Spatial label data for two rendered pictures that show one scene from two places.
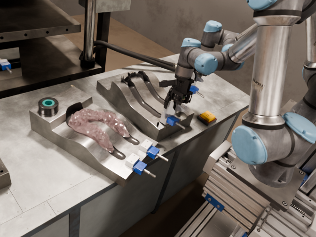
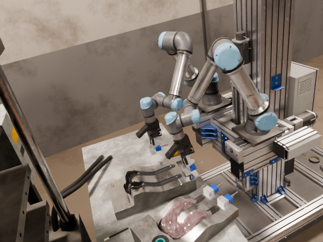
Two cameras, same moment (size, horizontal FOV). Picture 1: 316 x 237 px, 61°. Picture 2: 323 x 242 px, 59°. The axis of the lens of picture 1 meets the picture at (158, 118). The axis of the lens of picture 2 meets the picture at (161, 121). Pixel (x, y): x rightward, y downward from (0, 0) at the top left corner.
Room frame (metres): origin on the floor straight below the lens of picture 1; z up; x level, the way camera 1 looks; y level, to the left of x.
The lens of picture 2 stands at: (0.23, 1.03, 2.03)
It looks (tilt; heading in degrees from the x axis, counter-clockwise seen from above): 30 degrees down; 310
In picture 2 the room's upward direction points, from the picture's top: 11 degrees counter-clockwise
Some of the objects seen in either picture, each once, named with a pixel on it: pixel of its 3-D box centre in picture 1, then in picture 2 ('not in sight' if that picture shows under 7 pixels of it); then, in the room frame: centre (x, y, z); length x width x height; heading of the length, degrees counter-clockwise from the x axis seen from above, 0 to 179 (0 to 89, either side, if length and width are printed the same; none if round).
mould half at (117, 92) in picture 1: (144, 97); (149, 182); (1.19, 0.10, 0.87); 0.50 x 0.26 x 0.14; 53
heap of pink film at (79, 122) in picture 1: (98, 123); (184, 214); (0.86, 0.24, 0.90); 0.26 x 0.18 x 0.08; 70
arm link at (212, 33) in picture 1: (211, 34); (147, 106); (1.30, -0.14, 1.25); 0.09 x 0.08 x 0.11; 87
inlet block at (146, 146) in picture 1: (154, 153); (215, 187); (0.82, -0.03, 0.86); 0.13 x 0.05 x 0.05; 70
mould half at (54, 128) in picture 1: (95, 131); (185, 221); (0.85, 0.25, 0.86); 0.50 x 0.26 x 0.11; 70
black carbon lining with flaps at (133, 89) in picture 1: (146, 91); (151, 176); (1.17, 0.10, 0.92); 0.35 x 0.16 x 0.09; 53
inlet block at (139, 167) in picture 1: (141, 168); (229, 198); (0.71, 0.01, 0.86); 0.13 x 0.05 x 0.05; 70
